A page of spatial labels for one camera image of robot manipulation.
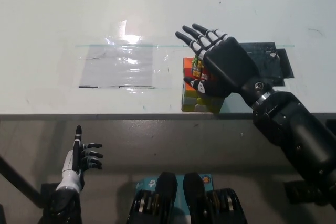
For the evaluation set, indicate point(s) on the clear plastic sheet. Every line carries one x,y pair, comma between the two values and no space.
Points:
116,69

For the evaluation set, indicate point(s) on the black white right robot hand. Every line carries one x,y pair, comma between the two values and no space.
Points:
231,66

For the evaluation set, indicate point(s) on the large orange red puzzle cube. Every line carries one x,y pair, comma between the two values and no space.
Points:
191,103

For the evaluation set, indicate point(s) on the small studded multicolour cube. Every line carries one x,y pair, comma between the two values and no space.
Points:
197,70

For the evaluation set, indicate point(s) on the black diagonal table leg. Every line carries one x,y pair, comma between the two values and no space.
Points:
18,182

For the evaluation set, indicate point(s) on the black tape patch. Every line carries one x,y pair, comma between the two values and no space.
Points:
265,61

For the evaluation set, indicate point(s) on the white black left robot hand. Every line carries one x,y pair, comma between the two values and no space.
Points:
71,170

